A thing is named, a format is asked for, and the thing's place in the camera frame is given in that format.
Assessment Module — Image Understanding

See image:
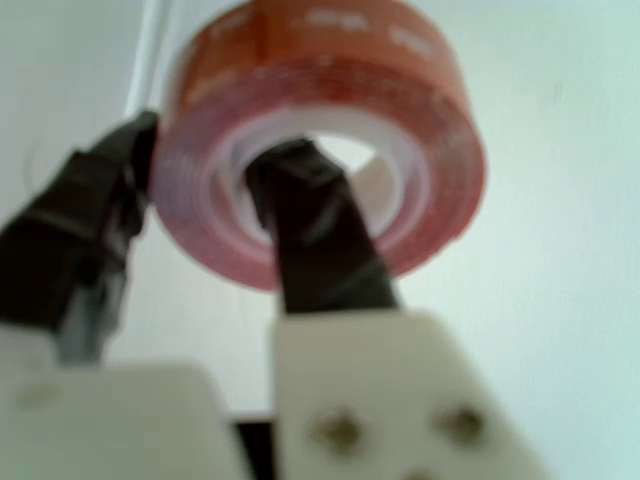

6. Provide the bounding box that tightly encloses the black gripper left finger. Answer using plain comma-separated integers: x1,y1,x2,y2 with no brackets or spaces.
0,109,247,480

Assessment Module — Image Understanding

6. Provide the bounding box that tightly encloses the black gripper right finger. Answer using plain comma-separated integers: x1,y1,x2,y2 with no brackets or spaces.
244,137,552,480

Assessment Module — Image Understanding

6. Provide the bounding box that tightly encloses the red tape roll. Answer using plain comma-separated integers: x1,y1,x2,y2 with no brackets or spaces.
153,0,487,294

